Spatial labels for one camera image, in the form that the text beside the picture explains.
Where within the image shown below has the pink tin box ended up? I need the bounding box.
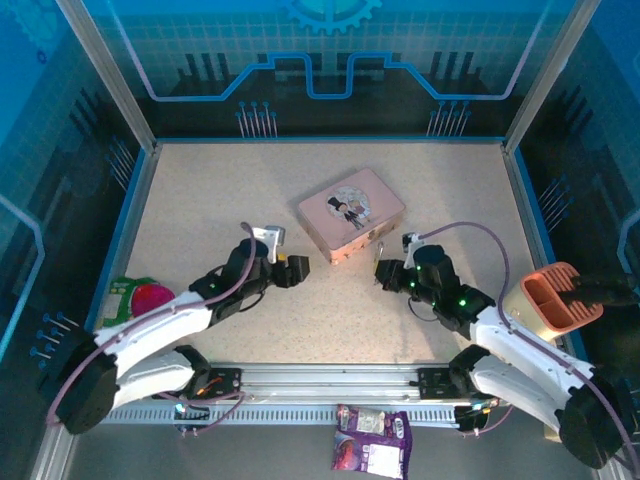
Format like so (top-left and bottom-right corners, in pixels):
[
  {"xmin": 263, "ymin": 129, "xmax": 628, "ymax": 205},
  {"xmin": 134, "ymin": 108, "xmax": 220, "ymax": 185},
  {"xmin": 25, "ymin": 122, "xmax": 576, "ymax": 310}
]
[{"xmin": 297, "ymin": 167, "xmax": 408, "ymax": 267}]

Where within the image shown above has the green red snack bag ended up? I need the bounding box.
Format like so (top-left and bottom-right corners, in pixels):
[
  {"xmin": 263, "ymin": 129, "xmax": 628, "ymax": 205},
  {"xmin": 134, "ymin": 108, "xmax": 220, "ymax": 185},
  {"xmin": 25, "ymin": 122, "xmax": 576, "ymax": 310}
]
[{"xmin": 101, "ymin": 275, "xmax": 177, "ymax": 329}]

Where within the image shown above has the orange beige holder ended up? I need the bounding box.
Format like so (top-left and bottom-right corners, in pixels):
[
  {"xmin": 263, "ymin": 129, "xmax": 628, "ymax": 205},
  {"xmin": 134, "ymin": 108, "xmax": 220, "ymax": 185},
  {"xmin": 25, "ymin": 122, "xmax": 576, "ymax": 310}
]
[{"xmin": 501, "ymin": 260, "xmax": 606, "ymax": 344}]

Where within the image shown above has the black elongated object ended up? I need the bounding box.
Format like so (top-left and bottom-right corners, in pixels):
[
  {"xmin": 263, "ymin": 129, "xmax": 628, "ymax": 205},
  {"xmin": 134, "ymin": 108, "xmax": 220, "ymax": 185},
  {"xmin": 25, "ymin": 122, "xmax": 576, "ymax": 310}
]
[{"xmin": 558, "ymin": 273, "xmax": 640, "ymax": 313}]

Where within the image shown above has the purple candy bag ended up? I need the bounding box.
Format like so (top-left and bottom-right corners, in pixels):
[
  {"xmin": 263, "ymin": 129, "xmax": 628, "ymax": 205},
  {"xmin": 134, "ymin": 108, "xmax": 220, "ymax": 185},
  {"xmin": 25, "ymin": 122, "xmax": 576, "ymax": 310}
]
[{"xmin": 330, "ymin": 403, "xmax": 414, "ymax": 480}]

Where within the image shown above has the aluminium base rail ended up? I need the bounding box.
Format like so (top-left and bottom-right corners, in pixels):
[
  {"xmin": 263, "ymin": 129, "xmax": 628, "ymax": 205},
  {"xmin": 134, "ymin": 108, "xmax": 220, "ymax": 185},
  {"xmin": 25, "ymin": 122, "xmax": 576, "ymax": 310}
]
[{"xmin": 209, "ymin": 363, "xmax": 452, "ymax": 402}]

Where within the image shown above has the slotted grey cable duct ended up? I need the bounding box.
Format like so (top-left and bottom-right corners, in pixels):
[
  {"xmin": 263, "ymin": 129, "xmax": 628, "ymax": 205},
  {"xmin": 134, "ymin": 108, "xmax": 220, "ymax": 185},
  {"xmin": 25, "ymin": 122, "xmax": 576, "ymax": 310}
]
[{"xmin": 101, "ymin": 397, "xmax": 502, "ymax": 427}]

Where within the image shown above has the thin purple base cable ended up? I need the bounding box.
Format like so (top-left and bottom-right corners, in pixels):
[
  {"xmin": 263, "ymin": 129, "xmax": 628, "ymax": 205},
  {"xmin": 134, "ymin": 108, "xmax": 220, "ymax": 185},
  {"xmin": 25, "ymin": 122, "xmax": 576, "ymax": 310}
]
[
  {"xmin": 458, "ymin": 403, "xmax": 515, "ymax": 440},
  {"xmin": 153, "ymin": 391, "xmax": 248, "ymax": 437}
]

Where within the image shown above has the aluminium frame post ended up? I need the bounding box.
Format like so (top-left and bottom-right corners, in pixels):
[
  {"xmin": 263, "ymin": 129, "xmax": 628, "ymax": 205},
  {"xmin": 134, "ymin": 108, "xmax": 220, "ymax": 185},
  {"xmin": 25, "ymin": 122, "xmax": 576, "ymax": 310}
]
[
  {"xmin": 53, "ymin": 0, "xmax": 160, "ymax": 152},
  {"xmin": 502, "ymin": 0, "xmax": 602, "ymax": 154}
]

